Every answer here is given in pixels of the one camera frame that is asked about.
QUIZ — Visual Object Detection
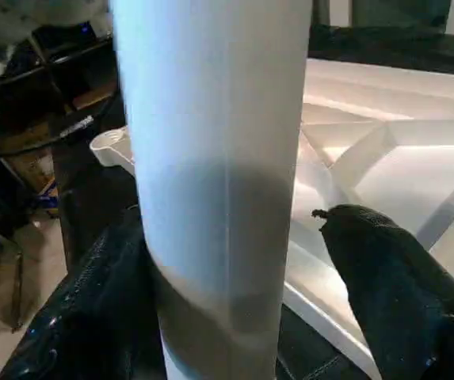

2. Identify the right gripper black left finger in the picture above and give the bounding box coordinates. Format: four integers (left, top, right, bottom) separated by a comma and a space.
0, 207, 166, 380

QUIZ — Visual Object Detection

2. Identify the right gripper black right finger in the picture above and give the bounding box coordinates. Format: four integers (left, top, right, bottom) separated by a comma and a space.
311, 203, 454, 380

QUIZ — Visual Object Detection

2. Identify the white plastic table top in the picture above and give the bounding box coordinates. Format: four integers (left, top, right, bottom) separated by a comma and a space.
89, 57, 454, 380

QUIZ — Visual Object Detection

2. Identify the white plastic table leg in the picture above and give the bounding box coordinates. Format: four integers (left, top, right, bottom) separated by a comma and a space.
109, 0, 315, 380

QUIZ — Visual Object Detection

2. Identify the black plastic mat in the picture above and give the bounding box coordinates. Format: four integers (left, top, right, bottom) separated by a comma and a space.
51, 24, 454, 380

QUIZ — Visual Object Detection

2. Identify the dark storage shelf rack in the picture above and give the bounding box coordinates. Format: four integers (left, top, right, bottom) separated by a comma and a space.
0, 22, 126, 238

